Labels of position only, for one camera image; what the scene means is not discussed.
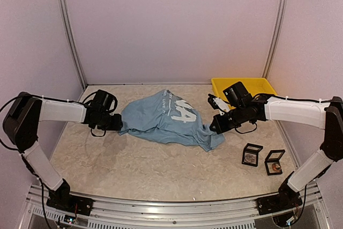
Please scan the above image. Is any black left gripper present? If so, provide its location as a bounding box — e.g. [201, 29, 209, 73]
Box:
[95, 112, 123, 131]

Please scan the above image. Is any aluminium corner post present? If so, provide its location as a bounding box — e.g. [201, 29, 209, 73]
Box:
[58, 0, 88, 90]
[262, 0, 287, 79]

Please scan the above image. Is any black brooch display box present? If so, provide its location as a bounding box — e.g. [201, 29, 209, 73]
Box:
[242, 143, 263, 167]

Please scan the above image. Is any right aluminium corner post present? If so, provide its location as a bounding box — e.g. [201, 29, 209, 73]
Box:
[262, 0, 287, 79]

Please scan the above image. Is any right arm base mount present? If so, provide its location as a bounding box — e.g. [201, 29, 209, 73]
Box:
[256, 194, 303, 216]

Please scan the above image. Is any left aluminium corner post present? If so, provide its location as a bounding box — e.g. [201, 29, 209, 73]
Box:
[58, 0, 88, 90]

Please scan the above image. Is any black box with orange brooch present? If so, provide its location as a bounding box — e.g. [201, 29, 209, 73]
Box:
[264, 149, 285, 176]

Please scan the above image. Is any yellow plastic tray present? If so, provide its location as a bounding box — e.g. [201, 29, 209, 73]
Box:
[211, 78, 277, 100]

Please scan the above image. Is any light blue printed t-shirt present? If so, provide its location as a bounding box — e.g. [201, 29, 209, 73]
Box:
[119, 89, 225, 152]

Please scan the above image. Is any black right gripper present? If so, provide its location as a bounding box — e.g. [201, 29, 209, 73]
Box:
[210, 105, 247, 135]

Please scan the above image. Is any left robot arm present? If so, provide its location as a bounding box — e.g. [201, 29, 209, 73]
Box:
[3, 90, 123, 210]

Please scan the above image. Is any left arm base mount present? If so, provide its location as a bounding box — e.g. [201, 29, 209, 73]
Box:
[47, 195, 94, 216]

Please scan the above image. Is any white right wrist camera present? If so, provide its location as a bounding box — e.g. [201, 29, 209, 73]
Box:
[207, 94, 230, 115]

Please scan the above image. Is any aluminium front rail frame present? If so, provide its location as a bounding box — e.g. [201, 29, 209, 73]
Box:
[16, 183, 332, 228]

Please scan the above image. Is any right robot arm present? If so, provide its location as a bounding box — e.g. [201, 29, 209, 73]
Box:
[207, 82, 342, 215]

